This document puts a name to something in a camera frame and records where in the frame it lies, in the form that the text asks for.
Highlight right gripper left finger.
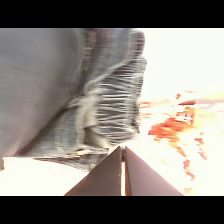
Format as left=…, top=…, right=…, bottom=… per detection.
left=64, top=145, right=125, bottom=197

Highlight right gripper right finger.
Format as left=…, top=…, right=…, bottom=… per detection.
left=124, top=146, right=184, bottom=197

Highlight dark blue jeans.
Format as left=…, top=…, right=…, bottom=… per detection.
left=0, top=28, right=148, bottom=173

